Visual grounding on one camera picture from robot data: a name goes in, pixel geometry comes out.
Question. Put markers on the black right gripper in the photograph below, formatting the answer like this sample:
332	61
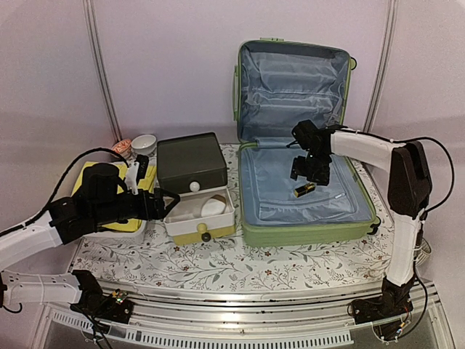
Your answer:
322	179

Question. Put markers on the beige oval compact case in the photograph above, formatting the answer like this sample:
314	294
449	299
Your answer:
214	206

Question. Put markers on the red patterned small bowl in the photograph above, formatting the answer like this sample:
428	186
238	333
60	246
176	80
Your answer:
123	148

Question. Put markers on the floral white tablecloth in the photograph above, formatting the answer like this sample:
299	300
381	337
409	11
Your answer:
227	265

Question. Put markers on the white plastic mesh basket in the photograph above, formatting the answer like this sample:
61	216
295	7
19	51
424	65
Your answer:
122	170

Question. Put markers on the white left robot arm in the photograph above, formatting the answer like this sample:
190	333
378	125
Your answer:
80	289

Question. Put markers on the aluminium front rail frame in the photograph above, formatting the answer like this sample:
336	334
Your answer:
311	318

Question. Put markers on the green hard-shell suitcase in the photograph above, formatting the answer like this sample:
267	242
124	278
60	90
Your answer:
288	97

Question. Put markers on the plain yellow garment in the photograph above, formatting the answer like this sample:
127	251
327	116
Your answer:
134	228

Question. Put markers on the black gold lipstick tube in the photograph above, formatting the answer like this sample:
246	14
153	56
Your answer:
304	189

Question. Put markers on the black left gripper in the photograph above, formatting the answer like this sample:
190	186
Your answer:
158	211

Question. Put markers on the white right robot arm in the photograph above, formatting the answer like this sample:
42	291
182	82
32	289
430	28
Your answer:
409	188

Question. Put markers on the small white bowl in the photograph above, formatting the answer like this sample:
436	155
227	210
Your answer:
144	145

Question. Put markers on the drawer cabinet with dark top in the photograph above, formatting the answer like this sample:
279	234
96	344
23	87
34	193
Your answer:
194	167

